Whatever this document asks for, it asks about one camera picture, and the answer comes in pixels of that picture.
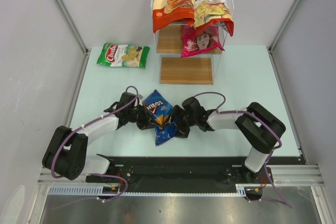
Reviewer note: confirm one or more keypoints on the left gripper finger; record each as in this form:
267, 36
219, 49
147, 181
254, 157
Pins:
142, 116
145, 125

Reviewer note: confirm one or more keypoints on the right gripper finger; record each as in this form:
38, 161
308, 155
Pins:
177, 116
182, 132

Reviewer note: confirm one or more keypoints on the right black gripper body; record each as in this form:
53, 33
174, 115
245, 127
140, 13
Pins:
190, 119

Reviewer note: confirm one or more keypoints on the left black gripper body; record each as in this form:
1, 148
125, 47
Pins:
133, 117

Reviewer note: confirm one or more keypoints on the blue Doritos chips bag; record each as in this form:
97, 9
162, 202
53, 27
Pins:
160, 111

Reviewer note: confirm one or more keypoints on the green Chuba cassava chips bag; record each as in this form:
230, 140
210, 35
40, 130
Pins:
123, 56

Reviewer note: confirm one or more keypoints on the pink Real chips bag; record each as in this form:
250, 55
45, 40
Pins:
202, 43

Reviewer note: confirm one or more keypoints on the red Chuba cassava chips bag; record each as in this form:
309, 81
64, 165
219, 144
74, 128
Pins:
211, 12

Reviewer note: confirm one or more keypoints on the orange beige cassava chips bag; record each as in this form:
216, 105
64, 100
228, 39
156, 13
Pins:
165, 12

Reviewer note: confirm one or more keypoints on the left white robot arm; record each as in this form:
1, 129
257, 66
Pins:
66, 155

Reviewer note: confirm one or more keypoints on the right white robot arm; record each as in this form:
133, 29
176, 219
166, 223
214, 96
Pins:
261, 128

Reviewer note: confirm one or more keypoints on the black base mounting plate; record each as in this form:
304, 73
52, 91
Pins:
182, 175

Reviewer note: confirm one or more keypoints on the white wire wooden shelf rack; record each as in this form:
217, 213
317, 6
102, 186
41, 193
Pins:
199, 69

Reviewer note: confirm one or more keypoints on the aluminium frame rail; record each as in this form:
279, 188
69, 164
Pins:
102, 187

